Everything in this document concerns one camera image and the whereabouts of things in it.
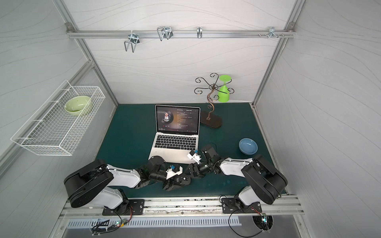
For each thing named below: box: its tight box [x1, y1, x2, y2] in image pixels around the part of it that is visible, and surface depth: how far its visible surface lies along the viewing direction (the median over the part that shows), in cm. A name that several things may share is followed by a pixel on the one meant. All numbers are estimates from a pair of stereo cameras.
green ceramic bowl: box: [64, 95, 91, 117], surface depth 73 cm
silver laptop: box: [148, 104, 201, 164], surface depth 100 cm
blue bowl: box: [238, 137, 259, 156], surface depth 96 cm
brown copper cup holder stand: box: [193, 72, 235, 129], surface depth 92 cm
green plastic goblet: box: [218, 74, 232, 103], surface depth 92 cm
